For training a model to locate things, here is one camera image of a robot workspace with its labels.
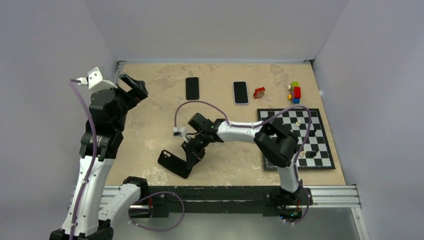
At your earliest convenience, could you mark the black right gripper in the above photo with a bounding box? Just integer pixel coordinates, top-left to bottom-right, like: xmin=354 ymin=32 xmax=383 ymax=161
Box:
xmin=182 ymin=131 xmax=210 ymax=169

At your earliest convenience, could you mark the black phone case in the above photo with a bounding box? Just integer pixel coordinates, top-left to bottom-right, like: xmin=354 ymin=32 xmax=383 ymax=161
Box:
xmin=157 ymin=150 xmax=192 ymax=179

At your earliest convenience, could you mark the black smartphone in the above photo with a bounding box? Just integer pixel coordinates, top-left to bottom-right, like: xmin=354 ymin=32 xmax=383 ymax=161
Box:
xmin=185 ymin=77 xmax=200 ymax=101

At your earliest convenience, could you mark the phone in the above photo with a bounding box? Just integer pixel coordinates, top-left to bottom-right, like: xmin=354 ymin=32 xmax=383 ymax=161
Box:
xmin=232 ymin=81 xmax=249 ymax=105

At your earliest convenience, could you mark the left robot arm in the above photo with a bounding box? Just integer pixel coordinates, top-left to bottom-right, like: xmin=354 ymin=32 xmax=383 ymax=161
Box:
xmin=50 ymin=67 xmax=149 ymax=240

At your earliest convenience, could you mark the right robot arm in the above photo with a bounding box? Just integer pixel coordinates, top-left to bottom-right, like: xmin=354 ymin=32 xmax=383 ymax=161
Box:
xmin=179 ymin=113 xmax=301 ymax=204

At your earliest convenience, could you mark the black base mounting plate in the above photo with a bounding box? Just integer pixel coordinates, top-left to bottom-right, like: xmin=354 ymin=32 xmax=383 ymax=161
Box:
xmin=135 ymin=185 xmax=313 ymax=219

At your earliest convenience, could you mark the red toy block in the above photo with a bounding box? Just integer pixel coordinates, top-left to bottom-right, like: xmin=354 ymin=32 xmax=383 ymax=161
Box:
xmin=253 ymin=87 xmax=266 ymax=99

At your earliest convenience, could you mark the black chess piece bottom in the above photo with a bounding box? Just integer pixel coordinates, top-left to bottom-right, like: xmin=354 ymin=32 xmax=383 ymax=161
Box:
xmin=309 ymin=151 xmax=317 ymax=158

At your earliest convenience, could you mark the black chess piece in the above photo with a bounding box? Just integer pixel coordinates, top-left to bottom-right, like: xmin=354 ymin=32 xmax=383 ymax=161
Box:
xmin=308 ymin=129 xmax=317 ymax=137
xmin=309 ymin=151 xmax=317 ymax=158

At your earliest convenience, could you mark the colourful toy brick car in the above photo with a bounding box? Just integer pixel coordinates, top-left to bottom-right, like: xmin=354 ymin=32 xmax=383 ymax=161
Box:
xmin=287 ymin=81 xmax=302 ymax=104

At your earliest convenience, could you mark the black chess piece right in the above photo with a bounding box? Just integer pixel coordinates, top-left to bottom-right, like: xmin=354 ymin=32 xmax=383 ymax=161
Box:
xmin=308 ymin=129 xmax=317 ymax=137

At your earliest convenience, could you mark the black white chessboard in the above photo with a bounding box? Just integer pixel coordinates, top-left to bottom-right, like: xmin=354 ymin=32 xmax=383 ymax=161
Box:
xmin=275 ymin=108 xmax=336 ymax=171

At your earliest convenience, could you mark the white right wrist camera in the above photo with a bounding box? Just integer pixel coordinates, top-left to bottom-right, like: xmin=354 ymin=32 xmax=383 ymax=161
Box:
xmin=172 ymin=126 xmax=187 ymax=137

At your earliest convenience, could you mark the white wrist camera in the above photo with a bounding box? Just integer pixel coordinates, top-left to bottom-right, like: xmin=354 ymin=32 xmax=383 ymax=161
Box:
xmin=77 ymin=67 xmax=118 ymax=93
xmin=172 ymin=126 xmax=187 ymax=137

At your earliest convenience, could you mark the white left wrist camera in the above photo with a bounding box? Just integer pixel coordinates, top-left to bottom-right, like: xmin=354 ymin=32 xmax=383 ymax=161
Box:
xmin=77 ymin=67 xmax=118 ymax=93

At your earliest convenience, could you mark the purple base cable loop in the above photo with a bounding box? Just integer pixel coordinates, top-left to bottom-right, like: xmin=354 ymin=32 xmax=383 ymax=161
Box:
xmin=128 ymin=191 xmax=186 ymax=233

